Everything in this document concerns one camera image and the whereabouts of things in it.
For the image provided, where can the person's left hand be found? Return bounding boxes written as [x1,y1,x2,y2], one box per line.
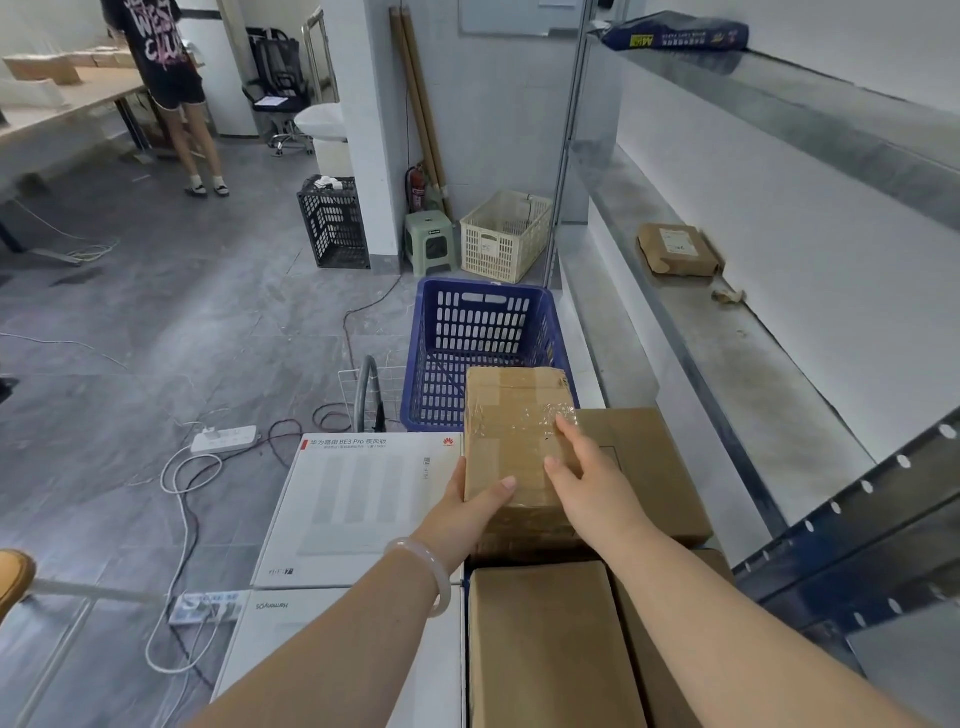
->
[410,453,519,575]

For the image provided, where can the person's right hand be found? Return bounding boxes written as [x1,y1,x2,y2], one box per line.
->
[543,414,663,553]

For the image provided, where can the large brown box printed square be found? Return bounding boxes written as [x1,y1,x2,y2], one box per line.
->
[573,407,714,549]

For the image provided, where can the white router box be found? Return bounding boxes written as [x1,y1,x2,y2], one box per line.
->
[251,432,468,590]
[212,588,466,728]

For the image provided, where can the taped box marked 7786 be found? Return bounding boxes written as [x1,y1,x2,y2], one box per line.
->
[463,365,598,562]

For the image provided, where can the metal shelving rack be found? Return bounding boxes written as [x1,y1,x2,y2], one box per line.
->
[547,0,960,728]

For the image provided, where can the person's right forearm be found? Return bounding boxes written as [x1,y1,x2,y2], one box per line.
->
[596,517,939,728]

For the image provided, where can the person's left forearm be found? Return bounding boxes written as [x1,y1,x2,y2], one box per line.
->
[183,558,444,728]

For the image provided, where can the dark blue plastic crate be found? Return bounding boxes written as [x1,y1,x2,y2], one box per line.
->
[399,277,580,434]

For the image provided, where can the white power strip with plugs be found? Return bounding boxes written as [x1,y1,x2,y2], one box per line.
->
[168,590,253,628]

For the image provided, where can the cream plastic basket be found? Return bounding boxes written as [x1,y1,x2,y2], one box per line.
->
[459,189,554,285]

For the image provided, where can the green plastic stool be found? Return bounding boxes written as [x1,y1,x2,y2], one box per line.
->
[403,209,460,279]

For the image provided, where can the black plastic crate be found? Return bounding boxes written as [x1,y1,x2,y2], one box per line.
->
[297,176,371,270]

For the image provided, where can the office chair with castors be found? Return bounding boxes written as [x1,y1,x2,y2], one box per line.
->
[266,112,316,157]

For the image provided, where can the white round chair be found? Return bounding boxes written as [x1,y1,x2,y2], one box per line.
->
[293,103,350,181]

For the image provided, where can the wooden poles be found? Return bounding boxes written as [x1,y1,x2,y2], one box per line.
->
[388,7,454,219]

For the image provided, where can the blue packet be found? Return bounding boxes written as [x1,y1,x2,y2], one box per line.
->
[588,11,751,54]

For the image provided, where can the long wooden work table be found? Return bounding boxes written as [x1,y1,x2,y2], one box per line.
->
[0,63,163,253]

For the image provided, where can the pile of small parcels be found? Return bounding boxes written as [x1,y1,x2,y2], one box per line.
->
[3,44,140,85]

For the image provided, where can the translucent white bracelet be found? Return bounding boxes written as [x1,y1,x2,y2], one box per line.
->
[383,536,454,619]

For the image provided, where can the white wire cart grey handle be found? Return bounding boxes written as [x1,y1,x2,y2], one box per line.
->
[337,356,410,434]

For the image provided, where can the dark red cable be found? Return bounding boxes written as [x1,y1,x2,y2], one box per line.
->
[172,273,406,691]

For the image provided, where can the white power cable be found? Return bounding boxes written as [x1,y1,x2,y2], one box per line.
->
[144,442,226,676]

